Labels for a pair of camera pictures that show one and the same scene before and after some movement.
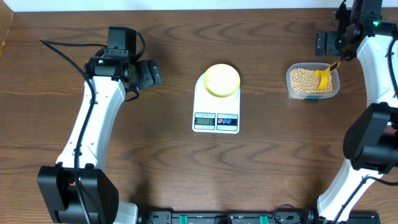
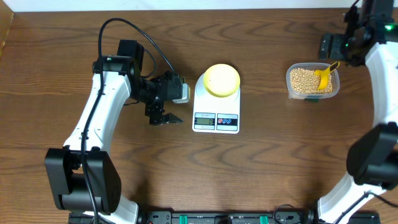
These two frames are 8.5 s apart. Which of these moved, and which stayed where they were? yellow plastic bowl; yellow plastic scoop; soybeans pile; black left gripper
Moved: black left gripper
Stayed: yellow plastic bowl; soybeans pile; yellow plastic scoop
